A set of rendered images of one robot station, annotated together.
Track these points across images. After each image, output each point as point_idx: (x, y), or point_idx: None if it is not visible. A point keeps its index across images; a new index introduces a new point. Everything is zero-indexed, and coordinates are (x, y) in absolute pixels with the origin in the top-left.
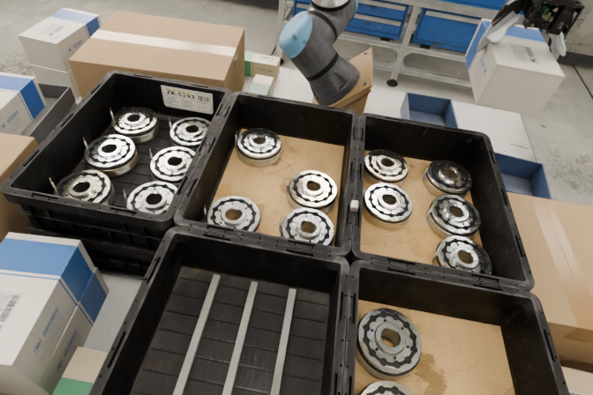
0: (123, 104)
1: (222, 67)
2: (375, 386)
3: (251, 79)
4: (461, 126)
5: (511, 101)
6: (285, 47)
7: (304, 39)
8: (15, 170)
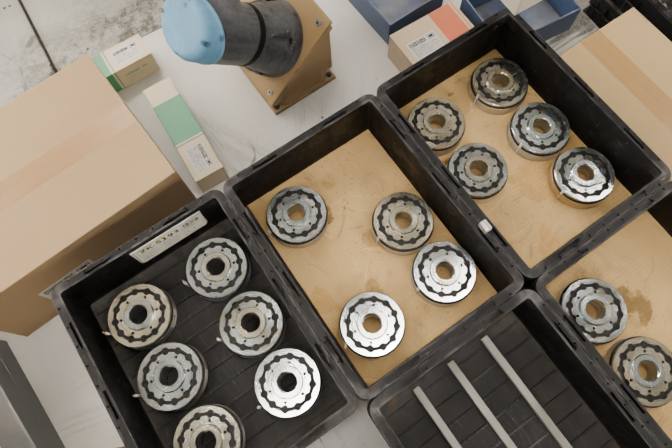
0: (87, 303)
1: (149, 151)
2: (617, 358)
3: (130, 93)
4: None
5: None
6: (198, 60)
7: (218, 35)
8: None
